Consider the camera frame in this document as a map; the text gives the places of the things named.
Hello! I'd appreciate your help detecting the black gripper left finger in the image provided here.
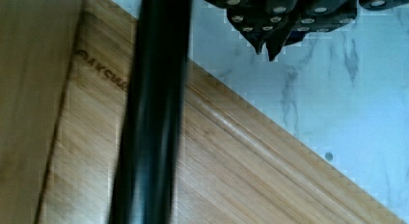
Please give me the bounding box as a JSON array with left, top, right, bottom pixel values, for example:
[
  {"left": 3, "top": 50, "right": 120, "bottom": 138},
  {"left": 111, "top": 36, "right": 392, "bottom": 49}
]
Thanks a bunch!
[{"left": 205, "top": 0, "right": 299, "bottom": 55}]

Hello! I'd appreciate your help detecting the bamboo cutting board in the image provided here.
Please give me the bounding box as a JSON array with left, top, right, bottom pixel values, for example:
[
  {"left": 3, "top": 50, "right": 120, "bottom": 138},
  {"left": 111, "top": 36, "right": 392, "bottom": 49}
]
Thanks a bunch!
[{"left": 35, "top": 0, "right": 404, "bottom": 224}]

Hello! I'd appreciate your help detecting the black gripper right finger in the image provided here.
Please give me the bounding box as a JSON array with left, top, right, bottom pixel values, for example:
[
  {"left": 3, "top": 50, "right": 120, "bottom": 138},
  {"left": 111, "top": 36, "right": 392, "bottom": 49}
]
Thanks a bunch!
[{"left": 265, "top": 0, "right": 408, "bottom": 61}]

